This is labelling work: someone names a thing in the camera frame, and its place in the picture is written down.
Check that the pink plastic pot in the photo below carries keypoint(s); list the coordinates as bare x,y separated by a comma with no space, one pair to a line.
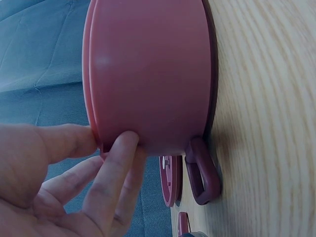
150,74

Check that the small maroon plastic piece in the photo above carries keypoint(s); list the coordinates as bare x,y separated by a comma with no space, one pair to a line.
183,222

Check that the pink round lid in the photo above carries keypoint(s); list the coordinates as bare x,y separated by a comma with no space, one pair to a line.
170,182

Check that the person's left hand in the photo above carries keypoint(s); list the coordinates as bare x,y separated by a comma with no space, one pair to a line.
37,202

